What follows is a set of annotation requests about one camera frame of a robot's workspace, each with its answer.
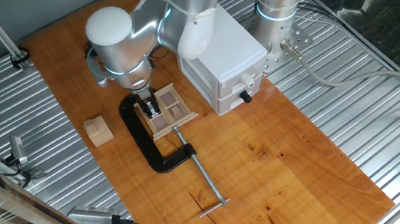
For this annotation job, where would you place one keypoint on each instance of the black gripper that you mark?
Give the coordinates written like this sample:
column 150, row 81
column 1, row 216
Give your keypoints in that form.
column 144, row 95

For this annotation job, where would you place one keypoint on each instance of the wooden compartment tray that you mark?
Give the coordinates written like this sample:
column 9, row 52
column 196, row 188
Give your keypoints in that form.
column 181, row 119

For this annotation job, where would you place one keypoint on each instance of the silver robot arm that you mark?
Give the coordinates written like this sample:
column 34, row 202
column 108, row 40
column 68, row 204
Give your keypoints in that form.
column 113, row 42

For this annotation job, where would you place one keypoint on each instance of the black C-clamp with steel screw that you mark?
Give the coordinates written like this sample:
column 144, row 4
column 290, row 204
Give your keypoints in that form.
column 141, row 135

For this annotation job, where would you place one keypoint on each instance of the pale wooden block puzzle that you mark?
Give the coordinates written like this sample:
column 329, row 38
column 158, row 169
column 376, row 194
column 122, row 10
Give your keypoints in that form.
column 98, row 132

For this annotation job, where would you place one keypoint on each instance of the white control box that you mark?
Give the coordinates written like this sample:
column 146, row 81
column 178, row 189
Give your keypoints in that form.
column 231, row 53

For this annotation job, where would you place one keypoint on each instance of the orange wooden board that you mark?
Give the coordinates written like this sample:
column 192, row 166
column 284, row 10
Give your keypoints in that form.
column 270, row 176

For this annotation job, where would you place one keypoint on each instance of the metal pole with black clamp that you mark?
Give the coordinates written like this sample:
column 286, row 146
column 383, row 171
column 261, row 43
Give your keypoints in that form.
column 0, row 34

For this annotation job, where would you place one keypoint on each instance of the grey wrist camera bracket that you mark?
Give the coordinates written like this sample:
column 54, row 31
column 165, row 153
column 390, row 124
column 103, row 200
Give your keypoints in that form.
column 96, row 73

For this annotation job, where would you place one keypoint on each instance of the large grey camera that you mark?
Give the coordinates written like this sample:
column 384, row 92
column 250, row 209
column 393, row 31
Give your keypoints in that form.
column 91, row 216

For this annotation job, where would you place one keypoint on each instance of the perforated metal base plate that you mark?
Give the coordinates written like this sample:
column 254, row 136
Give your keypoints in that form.
column 300, row 38

